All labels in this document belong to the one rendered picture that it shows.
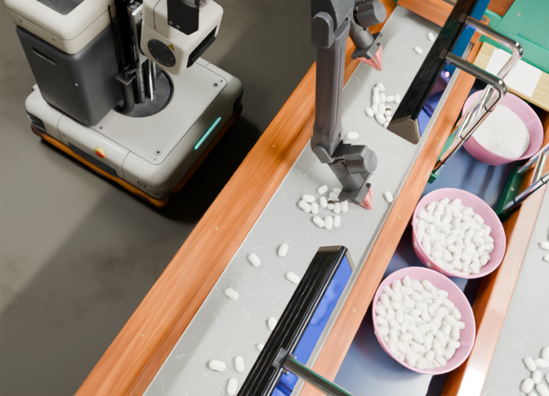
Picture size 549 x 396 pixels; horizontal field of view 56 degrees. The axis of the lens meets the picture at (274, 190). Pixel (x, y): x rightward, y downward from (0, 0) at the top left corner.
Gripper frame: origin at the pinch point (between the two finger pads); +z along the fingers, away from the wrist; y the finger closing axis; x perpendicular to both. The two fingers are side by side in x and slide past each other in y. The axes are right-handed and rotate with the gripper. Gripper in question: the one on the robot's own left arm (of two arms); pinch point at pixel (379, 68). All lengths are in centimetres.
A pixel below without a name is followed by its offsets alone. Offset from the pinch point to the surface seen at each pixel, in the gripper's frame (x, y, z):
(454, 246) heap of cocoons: -23, -38, 38
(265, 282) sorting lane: 3, -75, 7
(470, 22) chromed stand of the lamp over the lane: -32.7, -1.5, -7.9
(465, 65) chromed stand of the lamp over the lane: -35.3, -16.4, -5.3
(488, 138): -20.1, 4.3, 36.6
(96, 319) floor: 91, -96, 19
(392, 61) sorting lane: 4.6, 13.3, 6.7
